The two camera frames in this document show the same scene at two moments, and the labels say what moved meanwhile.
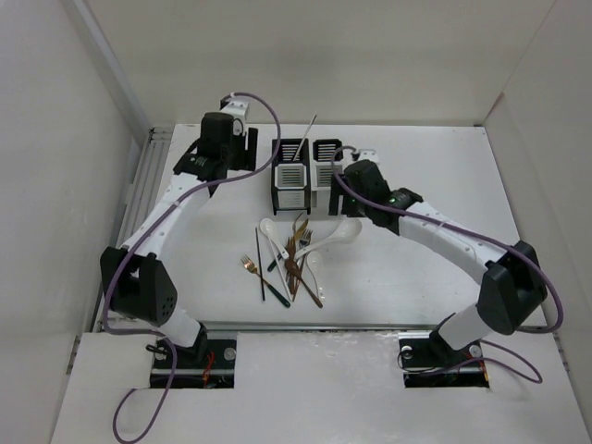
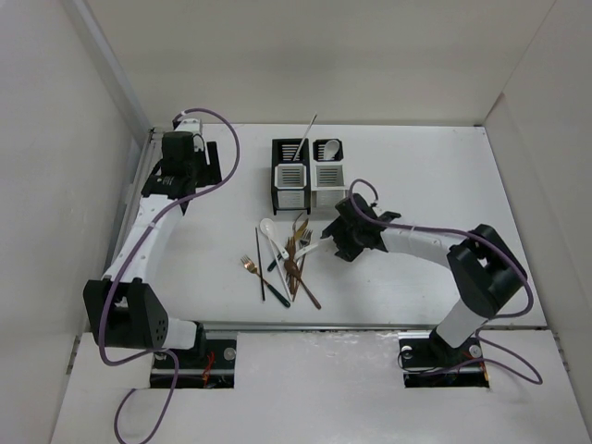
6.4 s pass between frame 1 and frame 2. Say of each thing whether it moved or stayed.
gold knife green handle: stayed
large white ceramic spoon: moved
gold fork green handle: stayed
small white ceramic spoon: moved
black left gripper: moved
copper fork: stayed
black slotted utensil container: stayed
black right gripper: moved
